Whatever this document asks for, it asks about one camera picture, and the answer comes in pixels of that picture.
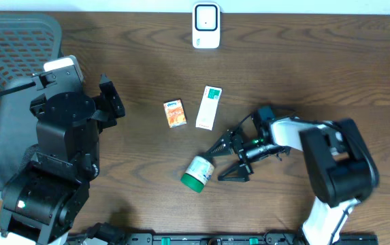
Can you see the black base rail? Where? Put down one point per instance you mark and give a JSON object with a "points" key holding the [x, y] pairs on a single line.
{"points": [[270, 238]]}

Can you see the green lidded white jar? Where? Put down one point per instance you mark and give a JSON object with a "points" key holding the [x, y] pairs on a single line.
{"points": [[197, 174]]}

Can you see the white green carton box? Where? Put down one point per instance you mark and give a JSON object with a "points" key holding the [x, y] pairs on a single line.
{"points": [[208, 107]]}

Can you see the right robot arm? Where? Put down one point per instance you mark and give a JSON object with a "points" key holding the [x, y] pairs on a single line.
{"points": [[340, 168]]}

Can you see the white barcode scanner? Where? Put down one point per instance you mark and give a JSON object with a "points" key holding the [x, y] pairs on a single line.
{"points": [[206, 25]]}

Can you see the dark grey mesh basket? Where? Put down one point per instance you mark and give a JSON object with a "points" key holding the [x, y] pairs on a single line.
{"points": [[27, 42]]}

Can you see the orange tissue pack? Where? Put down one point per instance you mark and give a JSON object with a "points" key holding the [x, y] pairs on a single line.
{"points": [[174, 112]]}

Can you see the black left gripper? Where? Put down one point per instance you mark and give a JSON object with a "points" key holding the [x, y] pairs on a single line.
{"points": [[109, 93]]}

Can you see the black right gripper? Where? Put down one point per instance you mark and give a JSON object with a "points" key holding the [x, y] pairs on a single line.
{"points": [[230, 141]]}

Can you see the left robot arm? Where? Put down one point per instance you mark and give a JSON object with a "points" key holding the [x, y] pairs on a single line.
{"points": [[41, 202]]}

